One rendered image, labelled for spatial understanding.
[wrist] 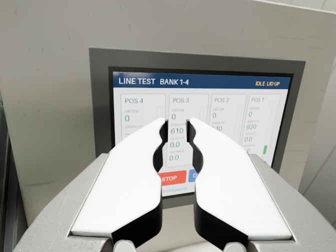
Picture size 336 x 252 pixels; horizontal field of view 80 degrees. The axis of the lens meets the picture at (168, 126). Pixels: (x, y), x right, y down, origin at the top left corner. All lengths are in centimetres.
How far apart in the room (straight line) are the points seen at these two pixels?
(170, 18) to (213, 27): 9
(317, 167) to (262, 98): 105
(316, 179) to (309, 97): 98
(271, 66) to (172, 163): 30
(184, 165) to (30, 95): 32
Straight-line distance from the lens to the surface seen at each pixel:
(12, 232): 48
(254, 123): 52
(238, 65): 46
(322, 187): 154
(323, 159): 149
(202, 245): 64
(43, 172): 45
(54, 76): 39
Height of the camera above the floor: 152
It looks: 31 degrees down
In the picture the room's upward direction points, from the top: 8 degrees clockwise
